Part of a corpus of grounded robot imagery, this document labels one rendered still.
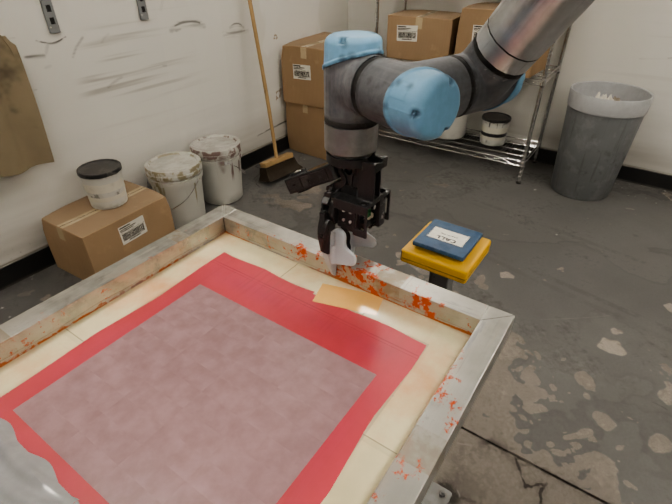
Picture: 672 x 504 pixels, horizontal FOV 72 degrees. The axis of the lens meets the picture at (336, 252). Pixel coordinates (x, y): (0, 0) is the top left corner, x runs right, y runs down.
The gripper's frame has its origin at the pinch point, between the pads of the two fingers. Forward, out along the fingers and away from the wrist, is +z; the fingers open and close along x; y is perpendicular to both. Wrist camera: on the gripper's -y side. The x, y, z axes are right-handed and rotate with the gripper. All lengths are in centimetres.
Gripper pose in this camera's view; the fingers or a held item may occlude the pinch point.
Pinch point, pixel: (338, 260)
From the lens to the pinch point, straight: 78.2
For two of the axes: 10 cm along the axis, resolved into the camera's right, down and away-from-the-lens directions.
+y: 8.2, 3.2, -4.7
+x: 5.7, -4.6, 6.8
